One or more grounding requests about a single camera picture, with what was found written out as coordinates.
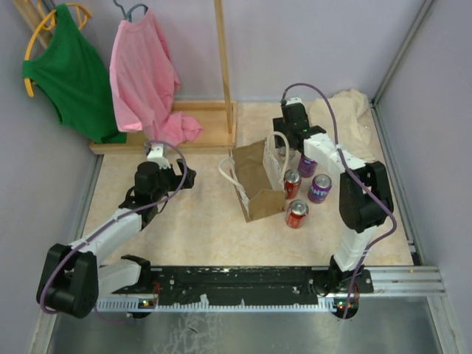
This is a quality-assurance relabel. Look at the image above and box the purple soda can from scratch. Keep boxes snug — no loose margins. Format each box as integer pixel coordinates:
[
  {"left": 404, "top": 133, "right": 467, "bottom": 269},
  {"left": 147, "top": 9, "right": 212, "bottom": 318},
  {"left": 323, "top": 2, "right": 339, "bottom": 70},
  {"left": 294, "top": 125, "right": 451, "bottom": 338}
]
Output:
[
  {"left": 297, "top": 154, "right": 317, "bottom": 178},
  {"left": 308, "top": 173, "right": 332, "bottom": 204}
]

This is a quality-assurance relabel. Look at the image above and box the red soda can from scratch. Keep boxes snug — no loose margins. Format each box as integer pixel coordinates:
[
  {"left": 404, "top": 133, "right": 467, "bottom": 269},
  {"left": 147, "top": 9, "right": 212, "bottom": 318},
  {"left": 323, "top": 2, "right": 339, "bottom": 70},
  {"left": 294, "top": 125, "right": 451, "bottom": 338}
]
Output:
[
  {"left": 284, "top": 169, "right": 302, "bottom": 199},
  {"left": 285, "top": 199, "right": 309, "bottom": 229}
]

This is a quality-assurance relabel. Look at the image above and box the green glass soda water bottle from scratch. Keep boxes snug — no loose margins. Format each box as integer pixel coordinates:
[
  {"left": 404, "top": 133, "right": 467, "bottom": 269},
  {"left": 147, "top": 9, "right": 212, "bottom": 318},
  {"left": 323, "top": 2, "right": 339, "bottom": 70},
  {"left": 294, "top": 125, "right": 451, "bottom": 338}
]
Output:
[{"left": 276, "top": 143, "right": 297, "bottom": 167}]

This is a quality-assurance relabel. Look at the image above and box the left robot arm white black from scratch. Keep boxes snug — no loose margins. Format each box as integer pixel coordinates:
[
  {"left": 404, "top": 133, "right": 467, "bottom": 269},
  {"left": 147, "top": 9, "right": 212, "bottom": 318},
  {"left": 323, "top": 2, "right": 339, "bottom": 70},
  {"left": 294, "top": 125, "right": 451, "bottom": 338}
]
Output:
[{"left": 36, "top": 159, "right": 197, "bottom": 319}]

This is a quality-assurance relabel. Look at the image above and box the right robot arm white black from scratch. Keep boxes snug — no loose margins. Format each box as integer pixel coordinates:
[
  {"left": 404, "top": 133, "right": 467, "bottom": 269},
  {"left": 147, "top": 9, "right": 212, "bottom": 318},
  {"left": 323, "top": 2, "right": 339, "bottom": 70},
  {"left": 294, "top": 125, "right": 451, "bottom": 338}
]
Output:
[{"left": 273, "top": 98, "right": 398, "bottom": 293}]

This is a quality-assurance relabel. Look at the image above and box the canvas burlap tote bag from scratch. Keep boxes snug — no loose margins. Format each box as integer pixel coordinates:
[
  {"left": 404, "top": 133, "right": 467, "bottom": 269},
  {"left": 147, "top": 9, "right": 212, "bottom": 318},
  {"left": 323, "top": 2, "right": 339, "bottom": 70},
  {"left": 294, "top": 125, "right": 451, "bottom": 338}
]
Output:
[{"left": 218, "top": 132, "right": 290, "bottom": 223}]

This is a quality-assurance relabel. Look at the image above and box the wooden clothes rack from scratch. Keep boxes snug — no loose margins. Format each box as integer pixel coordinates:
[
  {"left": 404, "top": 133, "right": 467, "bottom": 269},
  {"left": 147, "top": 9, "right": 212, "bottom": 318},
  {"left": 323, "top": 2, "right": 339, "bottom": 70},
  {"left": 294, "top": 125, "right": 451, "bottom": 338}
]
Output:
[{"left": 13, "top": 1, "right": 237, "bottom": 153}]

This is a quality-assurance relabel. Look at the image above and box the beige crumpled cloth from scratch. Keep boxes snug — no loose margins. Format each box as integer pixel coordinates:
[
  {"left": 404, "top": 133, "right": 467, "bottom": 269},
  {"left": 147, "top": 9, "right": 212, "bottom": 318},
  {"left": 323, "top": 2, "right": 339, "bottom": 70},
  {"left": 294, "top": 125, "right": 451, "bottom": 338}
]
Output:
[{"left": 308, "top": 89, "right": 375, "bottom": 162}]

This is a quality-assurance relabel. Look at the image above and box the pink t-shirt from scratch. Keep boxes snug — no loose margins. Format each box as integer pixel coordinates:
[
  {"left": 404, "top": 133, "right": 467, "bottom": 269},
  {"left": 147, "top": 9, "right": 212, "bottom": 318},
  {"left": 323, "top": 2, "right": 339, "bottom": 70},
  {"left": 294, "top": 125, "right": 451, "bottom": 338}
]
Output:
[{"left": 109, "top": 10, "right": 203, "bottom": 145}]

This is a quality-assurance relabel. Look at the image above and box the green tank top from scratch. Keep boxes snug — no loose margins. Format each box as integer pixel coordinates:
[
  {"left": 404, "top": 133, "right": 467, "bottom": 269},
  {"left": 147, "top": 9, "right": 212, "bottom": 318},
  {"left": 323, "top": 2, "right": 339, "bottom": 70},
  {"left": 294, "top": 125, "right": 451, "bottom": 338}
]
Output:
[{"left": 22, "top": 4, "right": 126, "bottom": 144}]

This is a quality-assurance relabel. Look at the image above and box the grey clothes hanger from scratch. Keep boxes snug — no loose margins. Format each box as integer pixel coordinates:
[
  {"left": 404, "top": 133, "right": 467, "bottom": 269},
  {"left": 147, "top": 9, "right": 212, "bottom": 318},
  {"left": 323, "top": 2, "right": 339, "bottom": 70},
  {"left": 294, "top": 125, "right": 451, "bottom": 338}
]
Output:
[{"left": 113, "top": 0, "right": 149, "bottom": 22}]

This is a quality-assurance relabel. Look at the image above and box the yellow clothes hanger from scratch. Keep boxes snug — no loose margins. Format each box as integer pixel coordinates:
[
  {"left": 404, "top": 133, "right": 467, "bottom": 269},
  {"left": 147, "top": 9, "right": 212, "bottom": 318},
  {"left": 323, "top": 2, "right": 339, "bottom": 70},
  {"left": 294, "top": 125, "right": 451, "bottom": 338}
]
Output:
[{"left": 24, "top": 2, "right": 93, "bottom": 97}]

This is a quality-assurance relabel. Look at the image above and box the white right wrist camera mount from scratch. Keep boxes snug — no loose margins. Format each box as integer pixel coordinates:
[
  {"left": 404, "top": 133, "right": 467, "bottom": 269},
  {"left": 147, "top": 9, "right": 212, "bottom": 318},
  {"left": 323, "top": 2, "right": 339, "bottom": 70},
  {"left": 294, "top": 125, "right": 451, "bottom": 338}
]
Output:
[{"left": 285, "top": 97, "right": 302, "bottom": 105}]

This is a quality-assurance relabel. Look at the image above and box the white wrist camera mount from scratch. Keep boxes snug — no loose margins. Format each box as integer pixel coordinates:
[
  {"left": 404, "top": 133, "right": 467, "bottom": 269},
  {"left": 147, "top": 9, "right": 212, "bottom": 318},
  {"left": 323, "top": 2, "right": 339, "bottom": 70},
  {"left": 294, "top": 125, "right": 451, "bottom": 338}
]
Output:
[
  {"left": 145, "top": 144, "right": 171, "bottom": 170},
  {"left": 285, "top": 97, "right": 302, "bottom": 105}
]

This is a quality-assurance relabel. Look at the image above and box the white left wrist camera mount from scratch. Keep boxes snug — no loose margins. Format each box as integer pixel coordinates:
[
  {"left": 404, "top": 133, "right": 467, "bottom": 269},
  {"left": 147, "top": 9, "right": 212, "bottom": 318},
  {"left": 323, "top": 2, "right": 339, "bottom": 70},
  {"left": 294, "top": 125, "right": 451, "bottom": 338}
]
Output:
[{"left": 145, "top": 144, "right": 171, "bottom": 170}]

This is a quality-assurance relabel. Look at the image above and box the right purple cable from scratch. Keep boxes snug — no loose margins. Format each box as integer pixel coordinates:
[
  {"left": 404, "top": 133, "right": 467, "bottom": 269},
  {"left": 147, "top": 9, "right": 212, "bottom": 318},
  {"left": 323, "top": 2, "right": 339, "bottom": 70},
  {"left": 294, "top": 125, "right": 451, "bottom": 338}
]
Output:
[{"left": 280, "top": 83, "right": 398, "bottom": 320}]

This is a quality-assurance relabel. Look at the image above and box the purple cable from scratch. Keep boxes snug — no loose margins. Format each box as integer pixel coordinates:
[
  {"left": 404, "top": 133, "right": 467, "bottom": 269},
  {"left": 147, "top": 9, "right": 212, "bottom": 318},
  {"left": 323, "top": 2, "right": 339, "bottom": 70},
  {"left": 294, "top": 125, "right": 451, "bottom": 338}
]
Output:
[
  {"left": 280, "top": 83, "right": 398, "bottom": 320},
  {"left": 39, "top": 139, "right": 190, "bottom": 325}
]

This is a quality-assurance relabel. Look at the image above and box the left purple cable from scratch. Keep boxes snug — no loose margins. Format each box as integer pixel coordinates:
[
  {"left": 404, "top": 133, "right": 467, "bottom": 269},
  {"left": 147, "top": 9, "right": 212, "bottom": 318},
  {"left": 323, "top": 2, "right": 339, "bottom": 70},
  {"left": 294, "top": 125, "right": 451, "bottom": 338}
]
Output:
[{"left": 39, "top": 139, "right": 190, "bottom": 325}]

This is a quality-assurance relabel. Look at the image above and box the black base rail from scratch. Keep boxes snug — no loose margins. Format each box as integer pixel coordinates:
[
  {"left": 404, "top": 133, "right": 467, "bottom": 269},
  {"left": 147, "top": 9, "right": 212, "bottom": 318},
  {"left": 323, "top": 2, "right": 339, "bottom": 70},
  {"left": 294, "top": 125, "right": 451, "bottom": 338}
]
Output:
[{"left": 97, "top": 266, "right": 374, "bottom": 318}]

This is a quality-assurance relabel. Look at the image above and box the aluminium frame rail right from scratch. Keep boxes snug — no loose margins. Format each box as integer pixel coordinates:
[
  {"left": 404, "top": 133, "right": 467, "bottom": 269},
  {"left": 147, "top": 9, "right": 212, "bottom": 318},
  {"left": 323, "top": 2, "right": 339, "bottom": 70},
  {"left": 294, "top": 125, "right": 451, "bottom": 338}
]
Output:
[{"left": 373, "top": 1, "right": 471, "bottom": 353}]

